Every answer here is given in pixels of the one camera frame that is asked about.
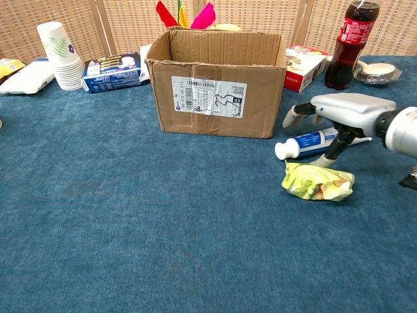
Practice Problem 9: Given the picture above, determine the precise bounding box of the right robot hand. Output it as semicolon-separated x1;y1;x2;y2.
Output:
281;93;397;168

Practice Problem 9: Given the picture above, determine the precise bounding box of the white blue toothpaste tube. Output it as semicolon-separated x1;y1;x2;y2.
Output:
274;127;372;160

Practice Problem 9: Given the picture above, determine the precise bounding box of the brown cardboard box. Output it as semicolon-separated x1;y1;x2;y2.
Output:
145;26;287;140

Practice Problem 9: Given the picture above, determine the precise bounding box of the red and white box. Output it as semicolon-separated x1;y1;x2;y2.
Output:
283;44;329;94

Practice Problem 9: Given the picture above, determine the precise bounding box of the foil wrapped white round container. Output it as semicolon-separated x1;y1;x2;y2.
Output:
353;61;403;87

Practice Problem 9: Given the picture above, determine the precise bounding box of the cola bottle with red cap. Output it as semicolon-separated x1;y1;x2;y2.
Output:
324;0;381;91

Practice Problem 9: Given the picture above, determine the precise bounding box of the yellow snack packet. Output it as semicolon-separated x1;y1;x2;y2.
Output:
281;159;355;201

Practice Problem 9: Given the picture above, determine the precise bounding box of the yellow plush toy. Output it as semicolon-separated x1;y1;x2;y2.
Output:
208;23;242;32

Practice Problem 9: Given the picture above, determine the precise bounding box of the pink red paper flower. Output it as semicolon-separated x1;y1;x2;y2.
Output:
155;0;216;30

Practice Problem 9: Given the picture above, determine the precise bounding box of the clear wrapped white tissue pack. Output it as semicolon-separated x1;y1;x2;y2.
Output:
139;44;152;82

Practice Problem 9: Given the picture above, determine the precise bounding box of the woven folding screen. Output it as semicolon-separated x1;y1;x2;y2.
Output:
0;0;417;61

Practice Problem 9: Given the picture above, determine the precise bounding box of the dark blue printed pack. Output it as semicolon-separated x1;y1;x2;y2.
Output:
80;52;144;95

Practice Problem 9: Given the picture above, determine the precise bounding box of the blue table carpet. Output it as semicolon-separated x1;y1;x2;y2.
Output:
0;55;417;313

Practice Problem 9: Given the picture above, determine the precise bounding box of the stack of paper cups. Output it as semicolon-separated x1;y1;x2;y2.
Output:
36;21;85;91

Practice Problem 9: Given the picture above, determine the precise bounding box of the white pouch with blue label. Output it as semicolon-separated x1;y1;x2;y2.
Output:
0;60;56;95

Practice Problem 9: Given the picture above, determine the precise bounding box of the orange brown snack packet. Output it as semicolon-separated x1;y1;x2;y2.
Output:
0;58;26;84

